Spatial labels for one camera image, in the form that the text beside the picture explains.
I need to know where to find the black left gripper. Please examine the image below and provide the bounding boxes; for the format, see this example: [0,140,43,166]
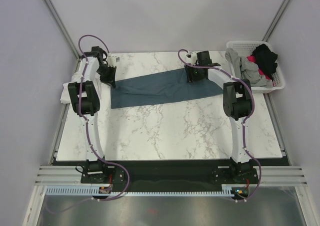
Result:
[96,65,117,89]

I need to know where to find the teal blue polo shirt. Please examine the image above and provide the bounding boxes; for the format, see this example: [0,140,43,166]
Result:
[110,69,223,109]

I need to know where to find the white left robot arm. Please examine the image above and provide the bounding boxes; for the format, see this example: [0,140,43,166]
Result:
[67,46,117,184]

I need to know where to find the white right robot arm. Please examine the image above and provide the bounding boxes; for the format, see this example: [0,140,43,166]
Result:
[178,51,255,183]

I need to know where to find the white folded t shirt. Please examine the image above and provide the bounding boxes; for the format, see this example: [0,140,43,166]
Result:
[60,72,102,104]

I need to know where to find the grey t shirt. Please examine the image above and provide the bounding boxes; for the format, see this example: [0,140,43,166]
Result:
[225,48,273,88]

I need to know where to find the white plastic laundry basket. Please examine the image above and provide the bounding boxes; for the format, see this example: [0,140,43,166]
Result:
[226,40,285,94]

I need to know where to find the red t shirt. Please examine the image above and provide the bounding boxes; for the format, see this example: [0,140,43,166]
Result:
[246,55,273,81]

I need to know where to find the black t shirt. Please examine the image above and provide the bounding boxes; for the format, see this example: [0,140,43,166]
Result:
[252,44,278,80]

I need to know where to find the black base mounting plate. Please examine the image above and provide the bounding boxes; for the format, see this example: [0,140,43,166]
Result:
[53,157,289,192]

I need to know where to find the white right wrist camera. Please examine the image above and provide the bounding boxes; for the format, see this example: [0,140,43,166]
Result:
[186,51,197,58]

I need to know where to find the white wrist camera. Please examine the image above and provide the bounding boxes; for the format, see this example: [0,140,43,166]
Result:
[107,56,120,67]
[186,51,197,58]

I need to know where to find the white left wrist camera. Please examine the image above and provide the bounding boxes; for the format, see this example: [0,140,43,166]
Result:
[107,56,120,67]

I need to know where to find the aluminium frame rail left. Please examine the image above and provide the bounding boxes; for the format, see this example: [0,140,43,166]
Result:
[42,0,80,59]

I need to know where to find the aluminium frame rail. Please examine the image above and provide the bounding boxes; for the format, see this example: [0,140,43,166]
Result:
[262,0,292,42]
[42,0,80,59]

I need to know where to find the aluminium front frame rails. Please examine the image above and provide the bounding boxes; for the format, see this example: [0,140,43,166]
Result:
[35,166,307,186]

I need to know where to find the aluminium frame rail right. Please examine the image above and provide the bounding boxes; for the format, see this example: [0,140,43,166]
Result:
[262,0,292,42]

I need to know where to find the white slotted cable duct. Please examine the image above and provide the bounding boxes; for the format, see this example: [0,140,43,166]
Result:
[45,185,235,197]

